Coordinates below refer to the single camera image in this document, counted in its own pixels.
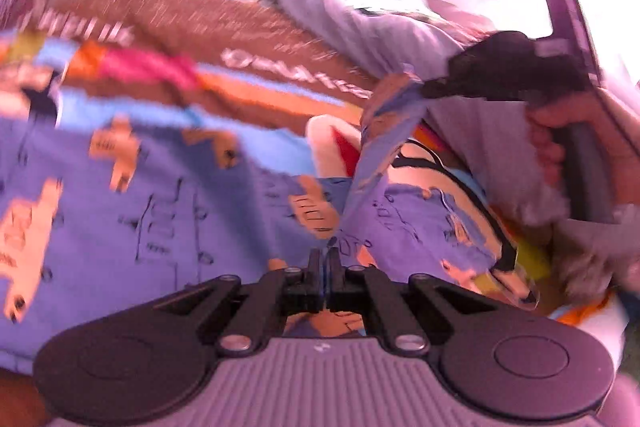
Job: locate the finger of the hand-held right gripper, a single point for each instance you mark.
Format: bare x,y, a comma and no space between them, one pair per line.
442,88

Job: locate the colourful printed blanket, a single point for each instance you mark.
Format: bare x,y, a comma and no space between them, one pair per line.
210,47

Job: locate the person's right hand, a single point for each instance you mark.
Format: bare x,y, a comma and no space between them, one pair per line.
547,142

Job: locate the light grey duvet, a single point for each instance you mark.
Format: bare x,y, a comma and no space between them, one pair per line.
380,17

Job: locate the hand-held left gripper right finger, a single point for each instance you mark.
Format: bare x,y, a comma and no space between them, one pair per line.
334,274

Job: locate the purple printed pants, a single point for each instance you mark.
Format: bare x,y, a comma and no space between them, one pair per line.
150,187

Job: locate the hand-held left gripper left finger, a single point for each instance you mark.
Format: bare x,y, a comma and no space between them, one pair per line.
316,274

